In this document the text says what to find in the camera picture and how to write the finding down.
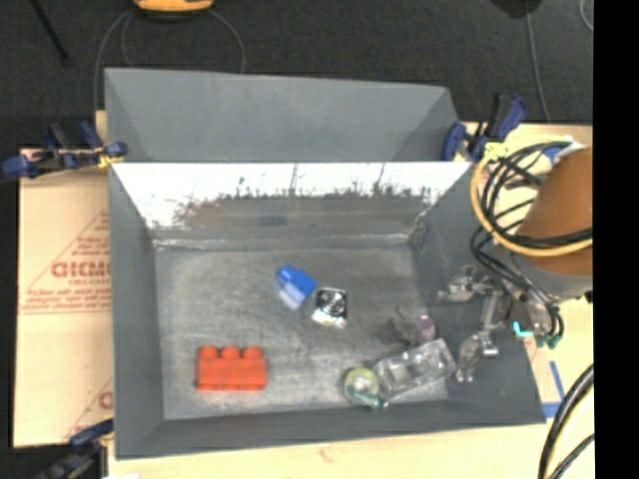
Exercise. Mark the green clear tape roll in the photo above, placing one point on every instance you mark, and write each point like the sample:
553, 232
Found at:
360, 384

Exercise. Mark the brown cardboard board, red print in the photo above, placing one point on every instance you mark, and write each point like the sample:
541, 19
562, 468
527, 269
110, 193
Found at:
60, 317

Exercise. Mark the black and silver square box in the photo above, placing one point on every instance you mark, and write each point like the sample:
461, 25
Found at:
330, 305

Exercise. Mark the orange toy building brick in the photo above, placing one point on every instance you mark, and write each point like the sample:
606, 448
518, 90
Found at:
230, 371

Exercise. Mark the clear plastic box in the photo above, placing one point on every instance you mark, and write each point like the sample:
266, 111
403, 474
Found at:
414, 367

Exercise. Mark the dark grey and purple toy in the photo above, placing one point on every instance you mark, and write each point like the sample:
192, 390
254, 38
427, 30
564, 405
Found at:
402, 330

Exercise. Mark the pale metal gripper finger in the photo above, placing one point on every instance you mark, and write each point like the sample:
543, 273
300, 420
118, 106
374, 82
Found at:
464, 287
474, 354

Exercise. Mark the grey metal bin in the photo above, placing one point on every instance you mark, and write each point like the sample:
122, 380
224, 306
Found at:
279, 317

